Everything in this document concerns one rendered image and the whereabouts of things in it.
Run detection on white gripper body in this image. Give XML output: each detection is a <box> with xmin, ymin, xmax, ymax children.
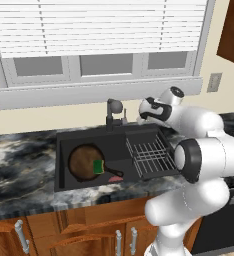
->
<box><xmin>137</xmin><ymin>98</ymin><xmax>153</xmax><ymax>126</ymax></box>

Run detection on black sink basin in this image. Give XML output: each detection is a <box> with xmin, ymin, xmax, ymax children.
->
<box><xmin>53</xmin><ymin>122</ymin><xmax>184</xmax><ymax>193</ymax></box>

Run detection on green and yellow sponge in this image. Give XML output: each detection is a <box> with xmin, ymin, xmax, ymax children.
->
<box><xmin>92</xmin><ymin>159</ymin><xmax>105</xmax><ymax>175</ymax></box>

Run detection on brown cast iron pan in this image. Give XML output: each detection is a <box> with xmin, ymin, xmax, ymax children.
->
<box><xmin>67</xmin><ymin>143</ymin><xmax>125</xmax><ymax>183</ymax></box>

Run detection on grey tap lever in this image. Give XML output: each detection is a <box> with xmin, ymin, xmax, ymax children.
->
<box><xmin>122</xmin><ymin>108</ymin><xmax>129</xmax><ymax>126</ymax></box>

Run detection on dark grey tap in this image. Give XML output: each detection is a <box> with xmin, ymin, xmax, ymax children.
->
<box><xmin>105</xmin><ymin>98</ymin><xmax>125</xmax><ymax>132</ymax></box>

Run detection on white framed window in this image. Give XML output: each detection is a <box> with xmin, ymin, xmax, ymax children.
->
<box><xmin>0</xmin><ymin>0</ymin><xmax>217</xmax><ymax>111</ymax></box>

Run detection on flat pink object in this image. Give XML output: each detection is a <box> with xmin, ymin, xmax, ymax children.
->
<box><xmin>107</xmin><ymin>175</ymin><xmax>124</xmax><ymax>183</ymax></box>

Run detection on white window blinds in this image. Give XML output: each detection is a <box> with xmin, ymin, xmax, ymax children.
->
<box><xmin>0</xmin><ymin>0</ymin><xmax>209</xmax><ymax>60</ymax></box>

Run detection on brown wooden false drawer front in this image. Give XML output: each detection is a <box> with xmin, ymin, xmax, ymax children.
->
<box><xmin>59</xmin><ymin>214</ymin><xmax>147</xmax><ymax>236</ymax></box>

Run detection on brown wooden cupboard door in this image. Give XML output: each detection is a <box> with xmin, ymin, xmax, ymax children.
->
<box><xmin>0</xmin><ymin>219</ymin><xmax>32</xmax><ymax>256</ymax></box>
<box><xmin>124</xmin><ymin>225</ymin><xmax>161</xmax><ymax>256</ymax></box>
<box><xmin>48</xmin><ymin>232</ymin><xmax>124</xmax><ymax>256</ymax></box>

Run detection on black dishwasher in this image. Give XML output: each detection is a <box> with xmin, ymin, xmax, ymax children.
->
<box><xmin>190</xmin><ymin>185</ymin><xmax>234</xmax><ymax>256</ymax></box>

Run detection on black wire dish rack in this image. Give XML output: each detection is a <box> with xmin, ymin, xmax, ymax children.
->
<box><xmin>124</xmin><ymin>130</ymin><xmax>182</xmax><ymax>181</ymax></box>

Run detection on grey wall outlet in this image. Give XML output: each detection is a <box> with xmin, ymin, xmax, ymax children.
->
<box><xmin>206</xmin><ymin>72</ymin><xmax>224</xmax><ymax>94</ymax></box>

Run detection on silver cupboard handle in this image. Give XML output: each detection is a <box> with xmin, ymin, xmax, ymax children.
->
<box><xmin>115</xmin><ymin>229</ymin><xmax>123</xmax><ymax>256</ymax></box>
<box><xmin>129</xmin><ymin>226</ymin><xmax>138</xmax><ymax>256</ymax></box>
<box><xmin>14</xmin><ymin>219</ymin><xmax>31</xmax><ymax>255</ymax></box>

